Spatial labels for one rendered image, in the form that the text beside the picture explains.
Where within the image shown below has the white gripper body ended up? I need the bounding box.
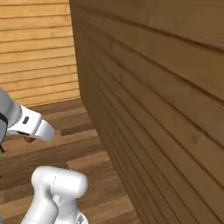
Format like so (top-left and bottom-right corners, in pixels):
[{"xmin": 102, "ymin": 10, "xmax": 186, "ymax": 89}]
[{"xmin": 33, "ymin": 118, "xmax": 57, "ymax": 144}]

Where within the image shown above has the red strawberry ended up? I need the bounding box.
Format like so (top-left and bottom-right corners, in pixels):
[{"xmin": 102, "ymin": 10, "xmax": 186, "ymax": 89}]
[{"xmin": 24, "ymin": 135, "xmax": 37, "ymax": 144}]

